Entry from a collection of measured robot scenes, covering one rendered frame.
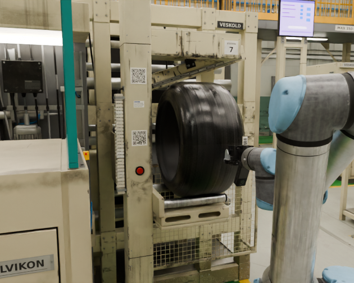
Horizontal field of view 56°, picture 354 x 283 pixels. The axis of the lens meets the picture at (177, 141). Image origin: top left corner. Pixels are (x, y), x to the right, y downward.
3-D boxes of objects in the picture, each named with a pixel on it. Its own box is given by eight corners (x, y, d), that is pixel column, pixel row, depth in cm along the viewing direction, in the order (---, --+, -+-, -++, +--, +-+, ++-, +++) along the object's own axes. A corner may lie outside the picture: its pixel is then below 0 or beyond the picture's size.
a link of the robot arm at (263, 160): (266, 178, 112) (264, 148, 112) (246, 174, 124) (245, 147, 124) (289, 176, 115) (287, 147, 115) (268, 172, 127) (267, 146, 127)
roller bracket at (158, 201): (158, 219, 154) (158, 199, 152) (140, 195, 191) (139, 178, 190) (165, 218, 155) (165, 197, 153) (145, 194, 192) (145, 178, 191)
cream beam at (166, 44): (142, 55, 178) (141, 27, 176) (132, 59, 202) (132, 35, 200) (241, 59, 198) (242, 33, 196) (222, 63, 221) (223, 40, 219)
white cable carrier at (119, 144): (117, 194, 158) (115, 93, 152) (116, 191, 163) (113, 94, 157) (127, 193, 160) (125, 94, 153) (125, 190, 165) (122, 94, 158)
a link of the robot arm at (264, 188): (291, 211, 114) (290, 176, 114) (258, 213, 115) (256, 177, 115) (285, 205, 123) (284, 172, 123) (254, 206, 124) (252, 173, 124)
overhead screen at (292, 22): (278, 35, 505) (280, -2, 497) (276, 36, 509) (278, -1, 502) (313, 37, 518) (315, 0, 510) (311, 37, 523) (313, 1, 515)
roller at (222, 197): (160, 199, 158) (158, 199, 162) (162, 209, 157) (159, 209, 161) (227, 192, 169) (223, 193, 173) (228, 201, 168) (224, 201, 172)
